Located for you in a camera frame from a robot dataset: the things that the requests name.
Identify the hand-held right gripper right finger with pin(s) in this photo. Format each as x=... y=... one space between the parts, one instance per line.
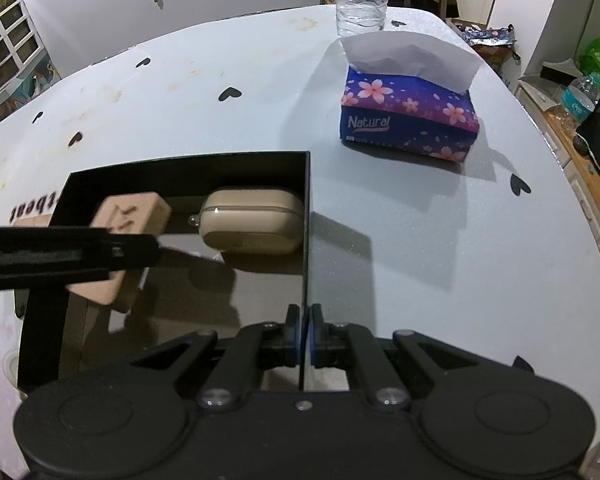
x=311 y=334

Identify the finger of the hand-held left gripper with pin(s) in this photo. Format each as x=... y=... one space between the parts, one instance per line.
x=55 y=257

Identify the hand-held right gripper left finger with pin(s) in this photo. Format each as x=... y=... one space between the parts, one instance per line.
x=294 y=332

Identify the plain wooden block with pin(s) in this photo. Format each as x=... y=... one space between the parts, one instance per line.
x=32 y=221

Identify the carved wooden block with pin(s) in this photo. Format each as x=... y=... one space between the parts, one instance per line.
x=135 y=210

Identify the black box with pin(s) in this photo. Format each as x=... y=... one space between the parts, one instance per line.
x=180 y=180

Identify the beige earbud case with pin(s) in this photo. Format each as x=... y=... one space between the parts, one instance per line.
x=252 y=225

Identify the white framed glass cabinet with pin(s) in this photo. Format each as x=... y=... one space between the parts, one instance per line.
x=7 y=45

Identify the purple floral tissue pack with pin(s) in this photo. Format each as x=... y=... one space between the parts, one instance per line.
x=405 y=110

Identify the cardboard box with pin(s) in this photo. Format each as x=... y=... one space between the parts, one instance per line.
x=492 y=57

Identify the clear bottle blue label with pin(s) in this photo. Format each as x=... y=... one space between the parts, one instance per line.
x=579 y=100

